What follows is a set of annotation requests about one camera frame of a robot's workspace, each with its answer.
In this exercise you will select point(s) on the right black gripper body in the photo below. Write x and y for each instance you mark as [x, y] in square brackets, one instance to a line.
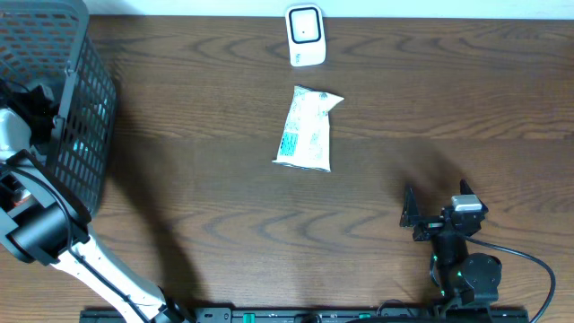
[427, 230]

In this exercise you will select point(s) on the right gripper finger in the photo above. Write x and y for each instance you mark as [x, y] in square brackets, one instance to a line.
[464, 188]
[410, 215]

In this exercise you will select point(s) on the cream snack bag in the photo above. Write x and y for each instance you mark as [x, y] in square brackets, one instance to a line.
[306, 133]

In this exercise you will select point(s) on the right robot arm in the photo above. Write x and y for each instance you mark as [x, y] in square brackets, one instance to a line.
[466, 281]

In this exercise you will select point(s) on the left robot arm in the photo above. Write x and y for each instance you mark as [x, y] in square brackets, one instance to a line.
[44, 221]

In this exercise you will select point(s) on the white barcode scanner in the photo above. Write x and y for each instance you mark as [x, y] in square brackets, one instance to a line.
[306, 35]

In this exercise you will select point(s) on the grey plastic mesh basket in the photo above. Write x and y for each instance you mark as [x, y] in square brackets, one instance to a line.
[47, 43]

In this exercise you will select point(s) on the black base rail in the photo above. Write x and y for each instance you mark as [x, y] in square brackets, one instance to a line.
[391, 313]

